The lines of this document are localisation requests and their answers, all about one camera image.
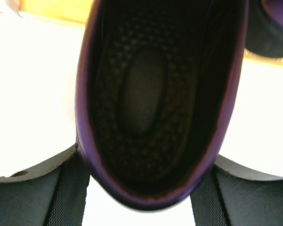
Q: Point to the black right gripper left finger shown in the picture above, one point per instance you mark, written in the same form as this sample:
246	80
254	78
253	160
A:
51	193

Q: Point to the purple loafer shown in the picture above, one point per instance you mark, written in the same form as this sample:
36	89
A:
264	34
155	89

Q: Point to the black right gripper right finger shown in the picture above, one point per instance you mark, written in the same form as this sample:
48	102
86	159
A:
234	195

